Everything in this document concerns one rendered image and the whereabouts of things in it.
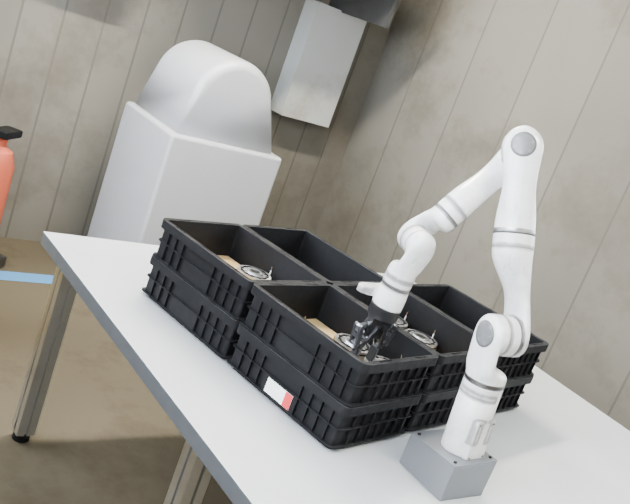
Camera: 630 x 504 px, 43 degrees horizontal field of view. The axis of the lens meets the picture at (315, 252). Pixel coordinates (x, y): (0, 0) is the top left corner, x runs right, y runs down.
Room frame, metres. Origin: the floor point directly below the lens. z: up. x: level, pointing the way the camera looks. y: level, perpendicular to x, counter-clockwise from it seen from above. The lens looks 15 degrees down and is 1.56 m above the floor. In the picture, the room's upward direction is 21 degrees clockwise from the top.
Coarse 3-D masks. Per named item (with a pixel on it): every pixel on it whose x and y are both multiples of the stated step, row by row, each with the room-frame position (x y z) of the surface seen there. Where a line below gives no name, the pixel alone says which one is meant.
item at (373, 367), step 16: (256, 288) 1.86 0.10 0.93; (336, 288) 2.08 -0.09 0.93; (272, 304) 1.82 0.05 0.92; (288, 320) 1.78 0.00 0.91; (304, 320) 1.75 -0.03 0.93; (320, 336) 1.71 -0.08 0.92; (336, 352) 1.68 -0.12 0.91; (432, 352) 1.86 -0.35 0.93; (352, 368) 1.64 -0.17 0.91; (368, 368) 1.64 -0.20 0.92; (384, 368) 1.68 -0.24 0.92; (400, 368) 1.73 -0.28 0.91
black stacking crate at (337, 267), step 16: (272, 240) 2.46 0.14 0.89; (288, 240) 2.52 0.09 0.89; (304, 240) 2.57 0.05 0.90; (304, 256) 2.55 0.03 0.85; (320, 256) 2.51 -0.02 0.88; (336, 256) 2.48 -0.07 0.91; (320, 272) 2.50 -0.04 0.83; (336, 272) 2.46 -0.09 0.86; (352, 272) 2.42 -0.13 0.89; (368, 272) 2.39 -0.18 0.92
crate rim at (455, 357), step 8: (352, 296) 2.07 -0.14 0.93; (424, 304) 2.25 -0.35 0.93; (440, 312) 2.22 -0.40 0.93; (448, 320) 2.19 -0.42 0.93; (400, 328) 1.95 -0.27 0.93; (464, 328) 2.15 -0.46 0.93; (424, 344) 1.90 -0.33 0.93; (456, 352) 1.93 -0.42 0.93; (464, 352) 1.95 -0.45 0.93; (440, 360) 1.86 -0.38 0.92; (448, 360) 1.89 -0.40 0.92; (456, 360) 1.92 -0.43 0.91; (464, 360) 1.95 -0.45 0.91
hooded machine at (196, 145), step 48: (192, 48) 3.90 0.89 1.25; (144, 96) 3.91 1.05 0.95; (192, 96) 3.62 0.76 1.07; (240, 96) 3.75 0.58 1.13; (144, 144) 3.70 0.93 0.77; (192, 144) 3.60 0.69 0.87; (240, 144) 3.81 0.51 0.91; (144, 192) 3.60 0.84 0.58; (192, 192) 3.66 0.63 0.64; (240, 192) 3.82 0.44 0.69; (144, 240) 3.55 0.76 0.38
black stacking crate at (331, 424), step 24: (240, 336) 1.87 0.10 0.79; (240, 360) 1.85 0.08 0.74; (264, 360) 1.81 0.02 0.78; (264, 384) 1.78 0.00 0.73; (288, 384) 1.75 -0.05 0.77; (312, 384) 1.69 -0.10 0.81; (312, 408) 1.69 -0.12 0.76; (336, 408) 1.64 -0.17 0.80; (360, 408) 1.66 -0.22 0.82; (384, 408) 1.73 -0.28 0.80; (408, 408) 1.83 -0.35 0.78; (312, 432) 1.67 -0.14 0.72; (336, 432) 1.64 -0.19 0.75; (360, 432) 1.71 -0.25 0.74; (384, 432) 1.79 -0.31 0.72
